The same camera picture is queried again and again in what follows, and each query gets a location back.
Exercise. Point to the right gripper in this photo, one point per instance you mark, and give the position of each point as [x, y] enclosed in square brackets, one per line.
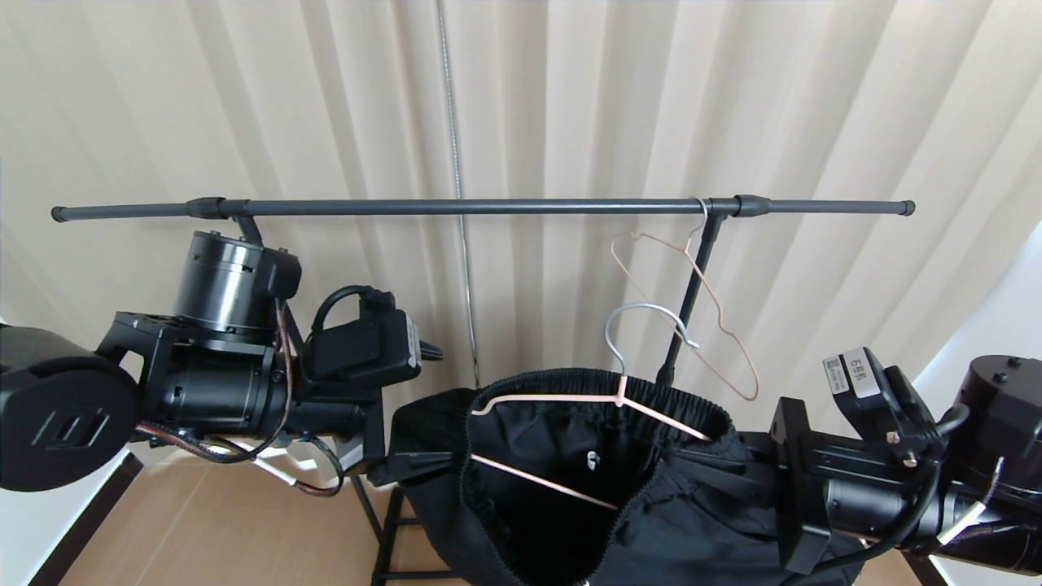
[863, 496]

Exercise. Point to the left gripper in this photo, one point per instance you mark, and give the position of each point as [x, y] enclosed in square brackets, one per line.
[228, 395]

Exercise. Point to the black shorts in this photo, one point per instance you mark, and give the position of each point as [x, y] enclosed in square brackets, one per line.
[692, 521]

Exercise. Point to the pink clothes hanger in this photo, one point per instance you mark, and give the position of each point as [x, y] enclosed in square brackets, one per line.
[620, 391]
[651, 239]

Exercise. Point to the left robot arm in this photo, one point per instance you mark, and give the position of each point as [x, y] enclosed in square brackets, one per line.
[65, 415]

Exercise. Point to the black clothes rack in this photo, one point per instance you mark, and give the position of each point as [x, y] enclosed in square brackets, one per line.
[488, 207]

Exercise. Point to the beige curtain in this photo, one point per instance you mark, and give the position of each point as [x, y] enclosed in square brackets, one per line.
[814, 98]

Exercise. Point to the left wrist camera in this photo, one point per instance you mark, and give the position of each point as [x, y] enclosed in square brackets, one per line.
[366, 350]

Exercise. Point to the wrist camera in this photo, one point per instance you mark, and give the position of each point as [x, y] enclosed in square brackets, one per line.
[863, 382]
[366, 350]

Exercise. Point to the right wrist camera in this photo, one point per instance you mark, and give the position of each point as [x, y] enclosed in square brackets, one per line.
[863, 382]

